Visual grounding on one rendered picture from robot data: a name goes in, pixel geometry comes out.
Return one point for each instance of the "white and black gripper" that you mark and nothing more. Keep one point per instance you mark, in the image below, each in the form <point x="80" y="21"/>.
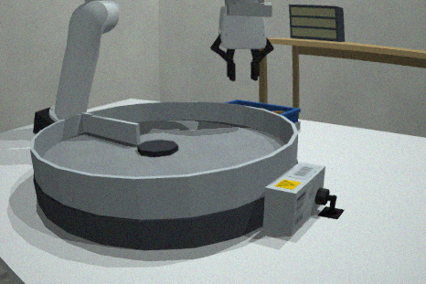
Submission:
<point x="241" y="32"/>

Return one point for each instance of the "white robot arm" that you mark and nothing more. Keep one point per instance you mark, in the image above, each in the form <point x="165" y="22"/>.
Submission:
<point x="87" y="23"/>

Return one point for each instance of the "blue crate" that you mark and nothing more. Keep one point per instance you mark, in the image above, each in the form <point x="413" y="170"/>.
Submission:
<point x="291" y="114"/>

